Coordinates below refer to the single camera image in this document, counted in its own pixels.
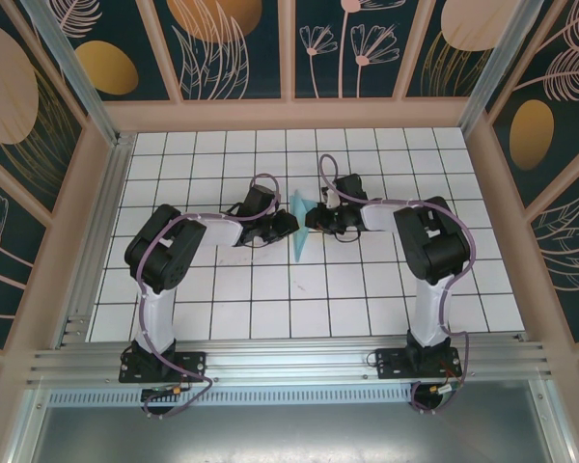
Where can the aluminium side rail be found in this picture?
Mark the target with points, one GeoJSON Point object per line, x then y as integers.
{"type": "Point", "coordinates": [106, 217]}

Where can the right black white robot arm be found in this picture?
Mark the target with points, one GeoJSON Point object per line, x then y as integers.
{"type": "Point", "coordinates": [429, 318]}

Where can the grey metal sheet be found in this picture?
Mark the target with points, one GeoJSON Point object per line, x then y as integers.
{"type": "Point", "coordinates": [289, 434]}

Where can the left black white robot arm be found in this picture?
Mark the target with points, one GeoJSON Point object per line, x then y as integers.
{"type": "Point", "coordinates": [157, 323]}

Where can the long aluminium mounting rail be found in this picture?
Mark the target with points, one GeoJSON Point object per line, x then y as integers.
{"type": "Point", "coordinates": [289, 362]}

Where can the aluminium frame post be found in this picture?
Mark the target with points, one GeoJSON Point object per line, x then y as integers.
{"type": "Point", "coordinates": [77, 72]}
{"type": "Point", "coordinates": [492, 72]}

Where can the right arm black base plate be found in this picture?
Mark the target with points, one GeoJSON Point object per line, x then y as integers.
{"type": "Point", "coordinates": [391, 364]}

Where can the teal cloth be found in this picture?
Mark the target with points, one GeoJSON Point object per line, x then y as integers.
{"type": "Point", "coordinates": [299, 246]}

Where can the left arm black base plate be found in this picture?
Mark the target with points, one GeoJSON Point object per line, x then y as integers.
{"type": "Point", "coordinates": [193, 366]}

